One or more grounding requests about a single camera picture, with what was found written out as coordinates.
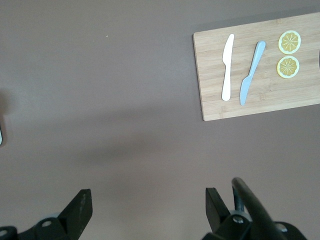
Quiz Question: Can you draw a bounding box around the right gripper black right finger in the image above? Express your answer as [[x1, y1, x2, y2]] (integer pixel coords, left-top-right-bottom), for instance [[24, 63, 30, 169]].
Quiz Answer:
[[205, 187, 232, 236]]

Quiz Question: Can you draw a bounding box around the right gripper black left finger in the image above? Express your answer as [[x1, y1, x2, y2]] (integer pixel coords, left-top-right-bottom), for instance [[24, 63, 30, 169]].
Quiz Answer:
[[58, 188, 94, 240]]

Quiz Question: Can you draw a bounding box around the brown table cover mat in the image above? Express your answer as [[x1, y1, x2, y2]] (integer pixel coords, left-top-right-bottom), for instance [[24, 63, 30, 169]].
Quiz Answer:
[[0, 0, 320, 240]]

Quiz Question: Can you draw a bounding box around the bamboo cutting board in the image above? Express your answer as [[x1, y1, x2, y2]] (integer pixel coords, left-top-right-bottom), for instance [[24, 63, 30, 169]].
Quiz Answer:
[[192, 11, 320, 122]]

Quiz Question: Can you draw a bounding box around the white plastic knife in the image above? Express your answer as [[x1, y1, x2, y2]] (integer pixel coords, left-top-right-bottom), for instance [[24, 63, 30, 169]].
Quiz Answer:
[[221, 33, 235, 102]]

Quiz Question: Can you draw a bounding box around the grey-blue plastic knife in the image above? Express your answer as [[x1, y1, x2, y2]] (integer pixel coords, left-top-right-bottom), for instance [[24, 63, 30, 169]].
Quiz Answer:
[[239, 40, 267, 107]]

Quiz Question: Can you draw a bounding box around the yellow lemon slice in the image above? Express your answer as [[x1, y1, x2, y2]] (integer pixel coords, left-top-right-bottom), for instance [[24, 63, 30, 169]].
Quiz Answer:
[[278, 30, 302, 55], [276, 55, 300, 80]]

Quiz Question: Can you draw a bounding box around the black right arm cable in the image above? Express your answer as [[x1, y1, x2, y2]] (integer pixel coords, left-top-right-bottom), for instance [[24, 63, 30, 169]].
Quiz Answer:
[[231, 177, 288, 240]]

